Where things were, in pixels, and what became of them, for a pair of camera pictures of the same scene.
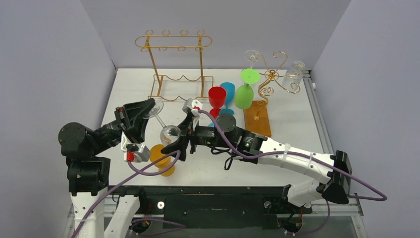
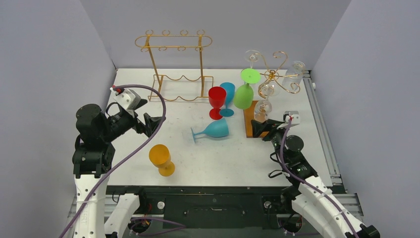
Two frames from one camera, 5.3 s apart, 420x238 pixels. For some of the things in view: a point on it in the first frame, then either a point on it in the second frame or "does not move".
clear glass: (170, 134) → (263, 108)
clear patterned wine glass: (293, 76) does not move
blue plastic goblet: (230, 89) does not move
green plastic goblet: (243, 94) does not move
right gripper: (189, 134) → (269, 132)
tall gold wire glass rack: (178, 58) does not move
